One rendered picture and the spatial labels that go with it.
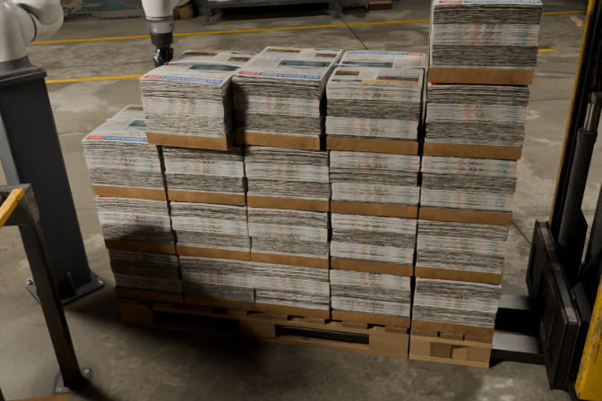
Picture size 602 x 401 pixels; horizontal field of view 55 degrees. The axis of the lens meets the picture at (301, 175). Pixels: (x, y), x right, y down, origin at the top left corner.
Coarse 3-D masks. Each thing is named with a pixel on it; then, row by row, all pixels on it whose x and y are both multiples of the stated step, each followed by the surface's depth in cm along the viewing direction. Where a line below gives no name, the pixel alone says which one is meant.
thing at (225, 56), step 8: (176, 56) 207; (184, 56) 206; (192, 56) 206; (200, 56) 206; (208, 56) 205; (216, 56) 205; (224, 56) 205; (232, 56) 205; (240, 56) 204; (248, 56) 204
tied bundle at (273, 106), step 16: (240, 80) 182; (256, 80) 181; (272, 80) 179; (288, 80) 178; (240, 96) 185; (256, 96) 183; (272, 96) 181; (288, 96) 180; (304, 96) 179; (320, 96) 180; (240, 112) 187; (256, 112) 186; (272, 112) 184; (288, 112) 183; (304, 112) 182; (320, 112) 181; (240, 128) 189; (256, 128) 188; (272, 128) 187; (288, 128) 185; (304, 128) 184; (320, 128) 182
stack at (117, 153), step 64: (128, 128) 210; (256, 192) 198; (320, 192) 194; (384, 192) 188; (128, 256) 223; (192, 256) 217; (320, 256) 204; (384, 256) 199; (128, 320) 238; (256, 320) 224; (320, 320) 217
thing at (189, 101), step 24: (168, 72) 189; (192, 72) 189; (216, 72) 189; (144, 96) 187; (168, 96) 184; (192, 96) 182; (216, 96) 179; (168, 120) 189; (192, 120) 186; (216, 120) 184
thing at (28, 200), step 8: (8, 184) 179; (16, 184) 178; (24, 184) 178; (0, 192) 174; (8, 192) 175; (32, 192) 180; (24, 200) 176; (32, 200) 180; (16, 208) 177; (24, 208) 177; (32, 208) 179; (16, 216) 178; (24, 216) 179; (32, 216) 179; (8, 224) 179; (16, 224) 180; (24, 224) 180; (32, 224) 180
